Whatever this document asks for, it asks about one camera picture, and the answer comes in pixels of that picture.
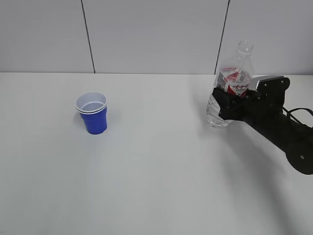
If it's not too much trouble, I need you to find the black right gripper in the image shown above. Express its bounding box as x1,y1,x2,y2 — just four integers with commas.
212,87,289,130

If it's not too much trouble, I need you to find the clear Wahaha water bottle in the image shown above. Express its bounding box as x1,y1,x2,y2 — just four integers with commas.
206,40,254,128

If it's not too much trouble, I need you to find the blue paper cup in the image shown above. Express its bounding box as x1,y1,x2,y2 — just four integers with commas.
75,92,107,135

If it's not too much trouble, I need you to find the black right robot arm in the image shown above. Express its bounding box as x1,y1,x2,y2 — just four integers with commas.
213,88,313,175

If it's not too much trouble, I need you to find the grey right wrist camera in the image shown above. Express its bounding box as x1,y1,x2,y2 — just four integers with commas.
248,75,291,112

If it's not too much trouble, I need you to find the black right camera cable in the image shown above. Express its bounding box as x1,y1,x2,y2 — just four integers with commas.
282,107,313,129

